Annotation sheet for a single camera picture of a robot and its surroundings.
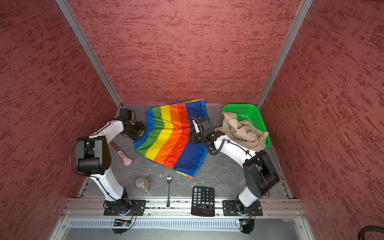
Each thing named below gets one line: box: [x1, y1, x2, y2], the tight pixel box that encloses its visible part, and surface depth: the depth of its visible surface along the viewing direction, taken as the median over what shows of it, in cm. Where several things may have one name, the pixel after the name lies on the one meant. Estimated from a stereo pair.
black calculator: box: [191, 186, 215, 217], surface depth 77 cm
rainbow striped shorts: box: [133, 99, 210, 179], surface depth 100 cm
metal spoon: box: [166, 174, 173, 208], surface depth 84 cm
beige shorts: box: [214, 111, 269, 152], surface depth 87 cm
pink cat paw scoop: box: [110, 141, 133, 167], surface depth 90 cm
